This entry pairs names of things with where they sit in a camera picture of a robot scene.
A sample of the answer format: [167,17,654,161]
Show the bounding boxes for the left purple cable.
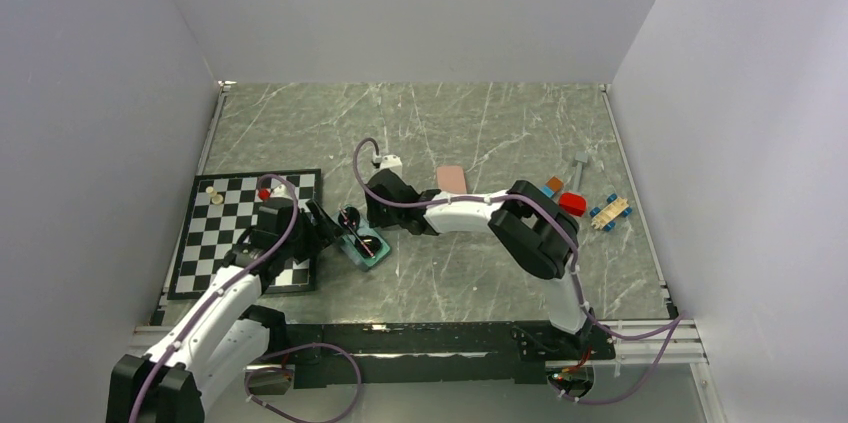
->
[129,173,364,423]

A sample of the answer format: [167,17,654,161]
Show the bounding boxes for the grey blue glasses case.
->
[334,207,392,273]

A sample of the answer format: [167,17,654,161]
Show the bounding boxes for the grey toy hammer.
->
[570,151,589,193]

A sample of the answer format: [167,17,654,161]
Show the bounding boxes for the wooden toy car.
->
[589,193,632,232]

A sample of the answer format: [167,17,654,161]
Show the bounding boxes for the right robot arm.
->
[357,170,591,359]

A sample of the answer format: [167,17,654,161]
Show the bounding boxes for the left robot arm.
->
[105,197,344,422]

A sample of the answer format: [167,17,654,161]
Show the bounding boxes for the blue orange toy block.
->
[540,176,564,198]

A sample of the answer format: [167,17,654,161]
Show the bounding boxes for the black sunglasses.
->
[337,206,386,261]

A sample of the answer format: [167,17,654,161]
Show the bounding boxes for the pink glasses case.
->
[436,165,468,195]

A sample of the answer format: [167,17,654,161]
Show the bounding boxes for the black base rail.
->
[252,320,616,389]

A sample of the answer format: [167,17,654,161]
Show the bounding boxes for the black white chessboard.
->
[167,169,323,301]

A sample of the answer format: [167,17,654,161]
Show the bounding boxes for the red toy block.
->
[558,192,587,217]

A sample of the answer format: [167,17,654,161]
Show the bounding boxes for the aluminium frame rail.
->
[122,320,709,372]

